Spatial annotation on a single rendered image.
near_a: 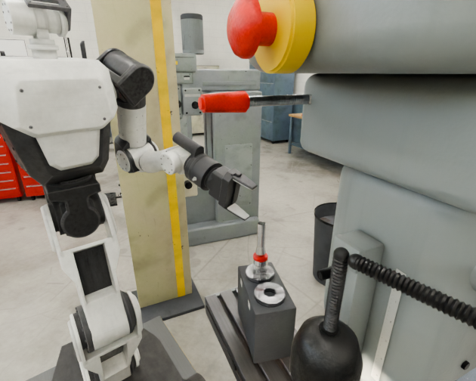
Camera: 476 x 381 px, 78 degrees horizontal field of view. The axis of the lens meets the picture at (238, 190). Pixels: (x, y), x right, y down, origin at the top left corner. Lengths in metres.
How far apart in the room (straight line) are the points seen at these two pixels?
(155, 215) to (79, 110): 1.42
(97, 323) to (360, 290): 0.80
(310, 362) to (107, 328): 0.78
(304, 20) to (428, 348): 0.36
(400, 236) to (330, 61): 0.21
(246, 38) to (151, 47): 1.75
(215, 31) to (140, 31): 7.98
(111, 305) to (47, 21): 0.76
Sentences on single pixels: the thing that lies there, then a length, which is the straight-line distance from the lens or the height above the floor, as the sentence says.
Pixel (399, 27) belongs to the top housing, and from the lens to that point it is 0.19.
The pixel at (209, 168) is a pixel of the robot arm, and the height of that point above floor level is 1.49.
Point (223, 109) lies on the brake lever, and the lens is 0.33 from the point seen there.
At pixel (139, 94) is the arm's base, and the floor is 1.67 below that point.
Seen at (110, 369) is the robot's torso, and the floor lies 0.75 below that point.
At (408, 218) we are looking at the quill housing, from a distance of 0.35.
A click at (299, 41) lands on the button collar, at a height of 1.75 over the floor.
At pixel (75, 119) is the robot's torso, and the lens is 0.83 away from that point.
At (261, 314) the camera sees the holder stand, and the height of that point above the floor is 1.13.
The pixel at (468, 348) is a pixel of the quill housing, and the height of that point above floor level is 1.44.
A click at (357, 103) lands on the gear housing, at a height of 1.70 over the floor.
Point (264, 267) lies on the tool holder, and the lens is 0.94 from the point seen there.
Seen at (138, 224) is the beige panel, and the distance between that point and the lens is 2.17.
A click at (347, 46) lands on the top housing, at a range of 0.21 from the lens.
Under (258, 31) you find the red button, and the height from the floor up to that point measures 1.76.
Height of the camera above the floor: 1.73
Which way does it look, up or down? 22 degrees down
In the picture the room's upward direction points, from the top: straight up
